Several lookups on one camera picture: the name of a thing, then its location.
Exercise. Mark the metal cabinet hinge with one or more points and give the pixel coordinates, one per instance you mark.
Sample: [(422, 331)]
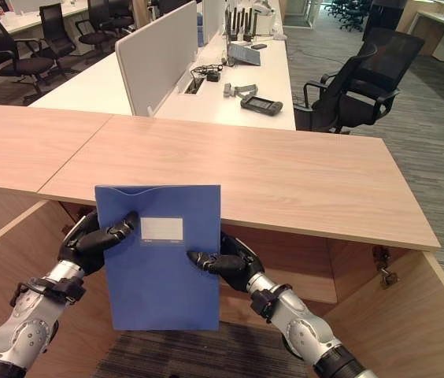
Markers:
[(385, 267)]

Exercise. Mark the grey tablet with keyboard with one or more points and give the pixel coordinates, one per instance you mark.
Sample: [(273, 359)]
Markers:
[(244, 53)]

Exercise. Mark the white desk divider panel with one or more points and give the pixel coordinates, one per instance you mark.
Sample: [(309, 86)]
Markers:
[(213, 17), (155, 59)]

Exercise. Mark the wooden office cabinet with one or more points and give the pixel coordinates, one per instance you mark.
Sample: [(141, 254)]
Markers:
[(222, 173)]

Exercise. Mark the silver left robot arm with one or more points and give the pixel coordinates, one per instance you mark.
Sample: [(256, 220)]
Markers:
[(21, 319)]

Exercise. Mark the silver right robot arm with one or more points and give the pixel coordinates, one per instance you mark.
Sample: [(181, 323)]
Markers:
[(304, 327)]

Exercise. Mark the white long office desk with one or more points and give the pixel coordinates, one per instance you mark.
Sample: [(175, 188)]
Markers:
[(190, 82)]

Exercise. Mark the white headset device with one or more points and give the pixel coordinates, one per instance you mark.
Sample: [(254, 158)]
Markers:
[(265, 7)]

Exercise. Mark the black smartphone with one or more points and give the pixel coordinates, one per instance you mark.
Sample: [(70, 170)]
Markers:
[(258, 46)]

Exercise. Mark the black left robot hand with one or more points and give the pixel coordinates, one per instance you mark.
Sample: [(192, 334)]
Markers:
[(88, 242)]

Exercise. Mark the grey folding gimbal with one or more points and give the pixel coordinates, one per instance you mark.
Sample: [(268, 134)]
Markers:
[(239, 90)]

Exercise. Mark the black mesh office chair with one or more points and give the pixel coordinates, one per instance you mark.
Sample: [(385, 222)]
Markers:
[(356, 82)]

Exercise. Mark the black handheld controller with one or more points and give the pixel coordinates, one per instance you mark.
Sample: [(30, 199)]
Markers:
[(261, 104)]

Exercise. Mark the blue paper folder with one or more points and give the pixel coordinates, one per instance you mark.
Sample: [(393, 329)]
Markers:
[(159, 275)]

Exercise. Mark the black antenna rack device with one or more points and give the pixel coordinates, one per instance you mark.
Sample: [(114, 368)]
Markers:
[(241, 22)]

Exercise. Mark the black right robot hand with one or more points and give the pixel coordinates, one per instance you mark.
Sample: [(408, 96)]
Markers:
[(231, 264)]

